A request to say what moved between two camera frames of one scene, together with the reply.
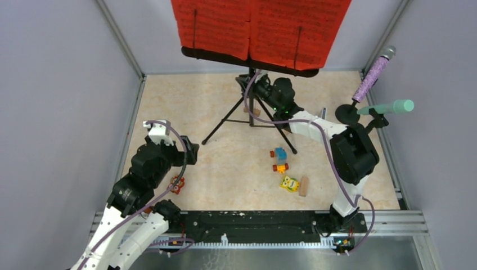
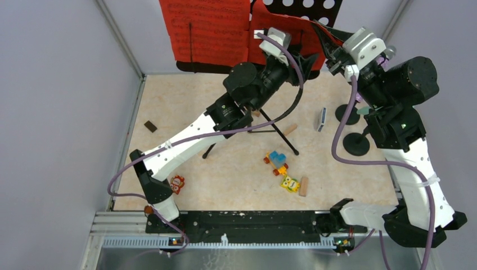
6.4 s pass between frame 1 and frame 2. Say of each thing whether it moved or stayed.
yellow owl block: stayed
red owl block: stayed
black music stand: moved
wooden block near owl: stayed
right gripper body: moved
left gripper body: moved
